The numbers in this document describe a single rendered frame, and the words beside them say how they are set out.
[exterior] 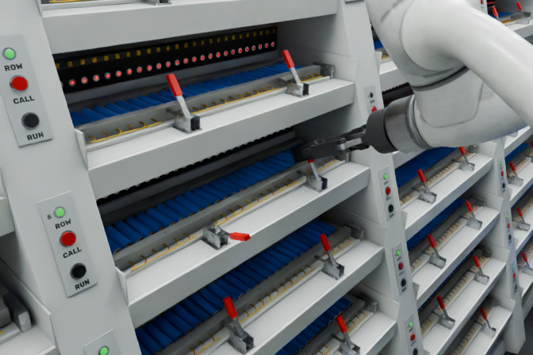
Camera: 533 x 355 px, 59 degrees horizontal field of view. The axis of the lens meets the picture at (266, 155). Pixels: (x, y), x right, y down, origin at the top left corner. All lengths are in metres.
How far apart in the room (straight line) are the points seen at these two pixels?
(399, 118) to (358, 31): 0.35
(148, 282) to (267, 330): 0.27
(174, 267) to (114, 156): 0.19
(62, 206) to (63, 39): 0.20
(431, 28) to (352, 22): 0.47
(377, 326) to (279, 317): 0.34
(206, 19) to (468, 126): 0.42
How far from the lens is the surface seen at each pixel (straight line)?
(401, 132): 0.75
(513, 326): 1.98
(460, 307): 1.59
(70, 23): 0.65
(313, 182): 0.94
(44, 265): 0.62
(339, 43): 1.04
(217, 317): 0.88
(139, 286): 0.71
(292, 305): 0.94
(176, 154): 0.70
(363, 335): 1.16
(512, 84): 0.51
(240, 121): 0.77
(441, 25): 0.58
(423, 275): 1.37
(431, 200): 1.33
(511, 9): 2.35
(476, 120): 0.70
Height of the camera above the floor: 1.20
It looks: 11 degrees down
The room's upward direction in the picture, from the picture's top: 12 degrees counter-clockwise
